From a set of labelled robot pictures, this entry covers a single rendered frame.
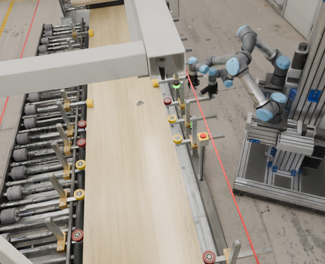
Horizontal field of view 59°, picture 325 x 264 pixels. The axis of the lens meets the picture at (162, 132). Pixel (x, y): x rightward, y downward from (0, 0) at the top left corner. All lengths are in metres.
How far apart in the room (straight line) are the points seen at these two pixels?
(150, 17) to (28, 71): 0.28
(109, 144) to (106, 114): 0.38
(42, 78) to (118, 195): 1.69
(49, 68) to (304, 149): 2.16
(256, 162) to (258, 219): 0.58
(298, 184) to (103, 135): 1.94
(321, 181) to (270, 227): 0.68
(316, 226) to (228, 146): 1.24
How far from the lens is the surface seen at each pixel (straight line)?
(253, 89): 2.24
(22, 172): 2.69
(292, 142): 2.49
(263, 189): 3.06
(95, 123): 2.73
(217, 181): 3.29
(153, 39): 0.59
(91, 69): 0.56
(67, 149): 2.65
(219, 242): 2.22
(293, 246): 3.11
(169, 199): 2.13
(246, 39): 2.52
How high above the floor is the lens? 2.75
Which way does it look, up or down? 47 degrees down
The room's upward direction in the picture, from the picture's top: 6 degrees counter-clockwise
